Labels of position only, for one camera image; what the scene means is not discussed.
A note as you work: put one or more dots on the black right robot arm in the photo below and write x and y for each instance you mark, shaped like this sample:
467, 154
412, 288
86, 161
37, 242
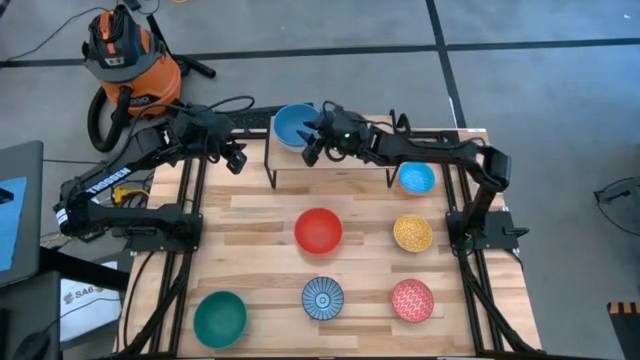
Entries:
440, 150

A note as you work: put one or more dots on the plain blue bowl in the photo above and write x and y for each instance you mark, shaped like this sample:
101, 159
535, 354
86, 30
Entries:
287, 125

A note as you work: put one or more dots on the orange shop vacuum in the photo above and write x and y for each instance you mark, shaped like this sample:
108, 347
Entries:
150, 85

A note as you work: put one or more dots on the black computer mouse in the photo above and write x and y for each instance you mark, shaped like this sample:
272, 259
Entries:
31, 346

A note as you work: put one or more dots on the black aluminium rig frame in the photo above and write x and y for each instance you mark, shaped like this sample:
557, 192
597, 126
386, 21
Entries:
255, 135

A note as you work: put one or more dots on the hazard striped black box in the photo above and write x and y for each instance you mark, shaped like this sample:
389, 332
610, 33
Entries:
625, 335

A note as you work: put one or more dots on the black plug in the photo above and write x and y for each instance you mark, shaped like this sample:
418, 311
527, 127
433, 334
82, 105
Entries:
131, 4

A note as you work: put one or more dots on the white printed box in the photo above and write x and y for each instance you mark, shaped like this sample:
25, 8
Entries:
90, 310

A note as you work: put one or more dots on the red wavy-patterned bowl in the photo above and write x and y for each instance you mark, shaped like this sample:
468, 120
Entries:
412, 300

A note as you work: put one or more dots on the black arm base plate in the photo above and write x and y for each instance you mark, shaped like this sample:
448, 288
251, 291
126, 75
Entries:
155, 244
500, 225

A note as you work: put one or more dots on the plain green bowl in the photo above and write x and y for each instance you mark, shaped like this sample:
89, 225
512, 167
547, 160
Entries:
220, 320

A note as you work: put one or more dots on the plain red bowl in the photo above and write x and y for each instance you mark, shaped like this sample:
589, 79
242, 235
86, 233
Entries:
318, 231

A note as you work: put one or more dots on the yellow plug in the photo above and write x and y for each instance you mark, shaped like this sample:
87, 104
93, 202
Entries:
122, 194

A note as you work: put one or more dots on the black keyboard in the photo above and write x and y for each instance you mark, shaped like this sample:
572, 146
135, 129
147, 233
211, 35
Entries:
255, 119

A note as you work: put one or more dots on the light blue dotted bowl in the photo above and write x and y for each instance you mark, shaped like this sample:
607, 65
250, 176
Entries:
417, 177

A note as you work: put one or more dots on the black desk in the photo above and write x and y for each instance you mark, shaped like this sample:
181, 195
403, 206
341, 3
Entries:
85, 270

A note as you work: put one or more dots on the grey computer monitor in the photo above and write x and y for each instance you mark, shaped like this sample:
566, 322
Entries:
20, 225

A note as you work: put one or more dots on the yellow patterned bowl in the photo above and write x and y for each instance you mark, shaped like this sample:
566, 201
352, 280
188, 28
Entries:
413, 233

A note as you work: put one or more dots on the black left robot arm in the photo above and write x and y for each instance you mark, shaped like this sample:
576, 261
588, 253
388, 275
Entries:
107, 182

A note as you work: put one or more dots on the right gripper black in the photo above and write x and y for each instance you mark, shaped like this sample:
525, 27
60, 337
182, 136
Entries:
347, 132

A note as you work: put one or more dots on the blue striped pink-patterned bowl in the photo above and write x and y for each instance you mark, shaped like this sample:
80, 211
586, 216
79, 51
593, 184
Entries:
322, 298

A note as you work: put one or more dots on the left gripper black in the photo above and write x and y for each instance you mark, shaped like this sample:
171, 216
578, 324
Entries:
212, 132

